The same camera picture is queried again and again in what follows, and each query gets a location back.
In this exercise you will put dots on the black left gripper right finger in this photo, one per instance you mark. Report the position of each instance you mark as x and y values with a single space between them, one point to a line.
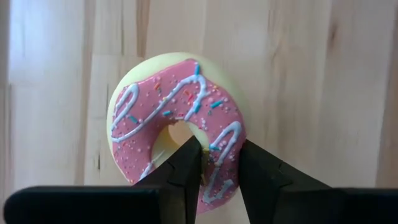
273 193

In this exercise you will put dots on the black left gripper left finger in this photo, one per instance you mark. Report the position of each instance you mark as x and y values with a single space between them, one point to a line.
180 193

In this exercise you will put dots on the pink frosted toy donut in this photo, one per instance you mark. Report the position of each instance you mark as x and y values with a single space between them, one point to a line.
140 102

